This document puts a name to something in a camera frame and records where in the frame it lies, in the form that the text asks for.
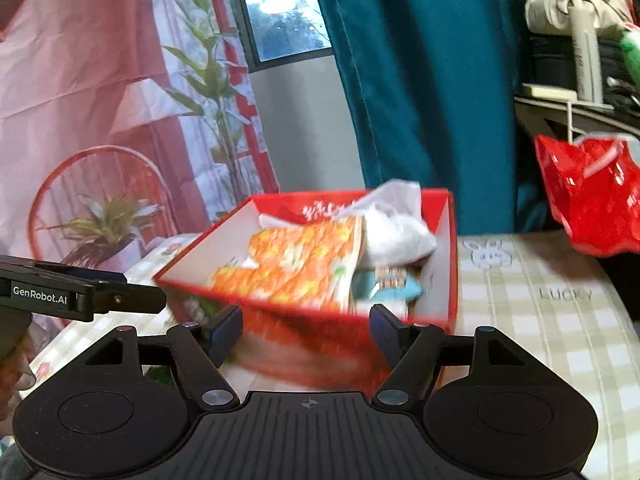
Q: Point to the blue snack packet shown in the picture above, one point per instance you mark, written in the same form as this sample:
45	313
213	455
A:
385	285

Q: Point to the orange flower-patterned packet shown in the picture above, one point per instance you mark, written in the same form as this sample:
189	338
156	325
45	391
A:
295	265

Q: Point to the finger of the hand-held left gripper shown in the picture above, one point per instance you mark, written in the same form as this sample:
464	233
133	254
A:
135	300

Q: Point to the checkered bed sheet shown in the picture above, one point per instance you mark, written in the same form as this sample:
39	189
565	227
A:
550	335

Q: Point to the window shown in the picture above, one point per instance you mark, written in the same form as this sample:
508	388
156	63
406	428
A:
280	15

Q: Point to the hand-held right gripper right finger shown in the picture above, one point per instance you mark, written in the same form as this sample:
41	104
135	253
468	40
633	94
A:
387	329

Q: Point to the black case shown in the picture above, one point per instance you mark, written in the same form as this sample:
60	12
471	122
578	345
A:
550	65

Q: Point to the teal curtain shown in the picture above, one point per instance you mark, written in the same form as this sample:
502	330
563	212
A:
425	85

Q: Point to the red plastic bag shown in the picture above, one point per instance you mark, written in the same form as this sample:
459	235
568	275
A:
590	195

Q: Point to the white spray bottle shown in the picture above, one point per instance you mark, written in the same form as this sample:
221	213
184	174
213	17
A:
587	60

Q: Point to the printed wall cloth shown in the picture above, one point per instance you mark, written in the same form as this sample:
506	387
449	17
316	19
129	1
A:
100	110

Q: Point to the white plastic bag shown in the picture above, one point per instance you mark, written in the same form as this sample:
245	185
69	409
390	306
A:
395	235

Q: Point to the red cardboard box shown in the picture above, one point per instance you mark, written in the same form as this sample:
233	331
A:
300	355

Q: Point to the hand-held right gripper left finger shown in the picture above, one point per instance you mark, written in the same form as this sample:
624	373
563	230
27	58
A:
225	334

